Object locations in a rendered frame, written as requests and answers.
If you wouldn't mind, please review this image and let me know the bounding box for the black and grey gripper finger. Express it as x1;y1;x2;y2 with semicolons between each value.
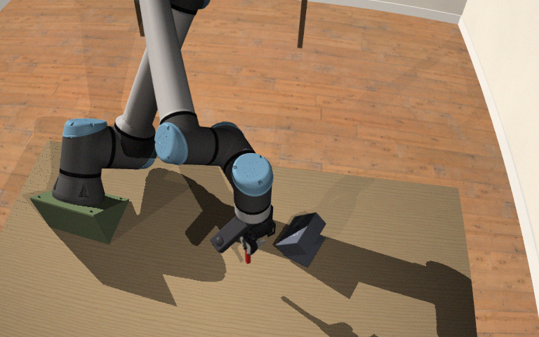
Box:
240;236;247;250
246;239;266;256

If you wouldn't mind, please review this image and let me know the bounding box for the dark grey panel with hole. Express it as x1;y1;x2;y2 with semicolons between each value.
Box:
276;212;326;267

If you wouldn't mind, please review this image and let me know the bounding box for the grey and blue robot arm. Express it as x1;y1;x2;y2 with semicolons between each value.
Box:
52;0;273;253

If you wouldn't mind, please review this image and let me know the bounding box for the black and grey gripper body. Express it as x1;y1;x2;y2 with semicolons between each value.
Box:
243;205;276;244

